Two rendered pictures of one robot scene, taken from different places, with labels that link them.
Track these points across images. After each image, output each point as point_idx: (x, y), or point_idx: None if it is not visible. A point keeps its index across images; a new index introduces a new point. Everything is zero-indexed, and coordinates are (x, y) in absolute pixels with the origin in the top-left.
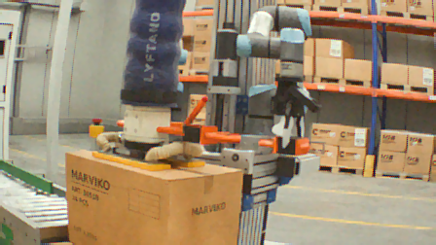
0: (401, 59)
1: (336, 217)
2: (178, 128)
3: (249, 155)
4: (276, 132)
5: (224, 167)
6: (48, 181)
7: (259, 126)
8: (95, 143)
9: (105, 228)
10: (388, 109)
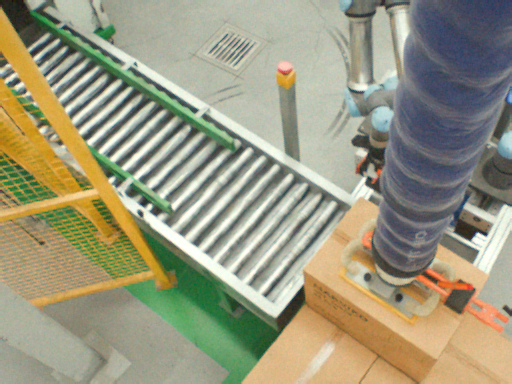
0: None
1: None
2: (436, 277)
3: (492, 224)
4: None
5: (471, 268)
6: (226, 140)
7: (504, 181)
8: (288, 93)
9: (357, 329)
10: None
